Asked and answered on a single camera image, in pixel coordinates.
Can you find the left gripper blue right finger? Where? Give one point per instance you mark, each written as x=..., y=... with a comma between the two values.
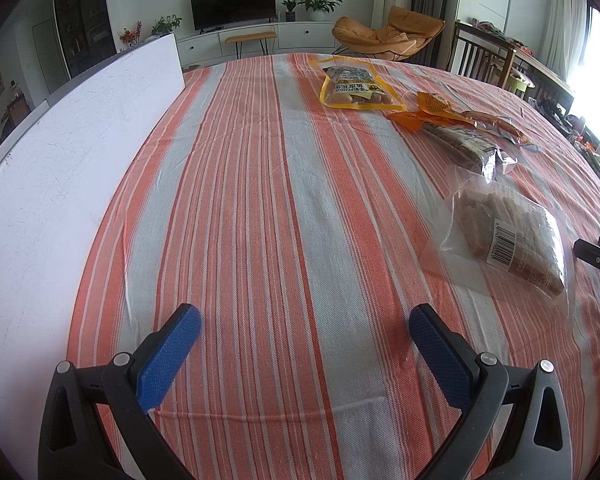
x=535, y=443

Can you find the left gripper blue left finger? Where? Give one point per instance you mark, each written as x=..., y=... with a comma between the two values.
x=74, y=443

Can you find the clear sausage stick bag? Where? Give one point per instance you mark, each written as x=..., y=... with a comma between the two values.
x=488, y=237

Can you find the orange dark meat bag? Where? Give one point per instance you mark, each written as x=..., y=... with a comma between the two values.
x=476, y=152

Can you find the orange chicken breast packet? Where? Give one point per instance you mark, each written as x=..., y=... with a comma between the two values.
x=437, y=111

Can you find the white cardboard box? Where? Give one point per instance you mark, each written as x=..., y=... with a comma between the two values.
x=57, y=178

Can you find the white sheer curtain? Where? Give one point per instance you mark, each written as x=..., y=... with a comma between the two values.
x=564, y=36

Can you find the dark wooden chair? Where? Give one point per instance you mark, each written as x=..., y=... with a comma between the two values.
x=480, y=55

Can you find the striped orange tablecloth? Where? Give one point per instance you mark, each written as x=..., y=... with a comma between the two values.
x=303, y=235

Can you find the orange lounge chair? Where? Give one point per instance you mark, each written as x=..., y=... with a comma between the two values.
x=405, y=34

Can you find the yellow quail egg bag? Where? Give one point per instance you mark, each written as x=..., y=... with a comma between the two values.
x=354, y=84

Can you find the potted green plant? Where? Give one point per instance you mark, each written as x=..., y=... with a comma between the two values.
x=319, y=9

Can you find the red flower arrangement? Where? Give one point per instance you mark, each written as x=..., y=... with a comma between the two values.
x=130, y=37

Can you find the white tv cabinet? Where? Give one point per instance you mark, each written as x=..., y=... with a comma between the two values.
x=209, y=48

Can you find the small dark potted plant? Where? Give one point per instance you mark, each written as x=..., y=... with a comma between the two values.
x=290, y=9

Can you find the white vase green plant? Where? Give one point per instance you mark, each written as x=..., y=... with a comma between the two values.
x=165, y=25

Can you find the wooden bench stool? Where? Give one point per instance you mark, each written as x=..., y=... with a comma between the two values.
x=264, y=40

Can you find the black display cabinet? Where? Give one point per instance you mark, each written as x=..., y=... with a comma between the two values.
x=84, y=33

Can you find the black television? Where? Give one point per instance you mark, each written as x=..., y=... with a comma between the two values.
x=208, y=14

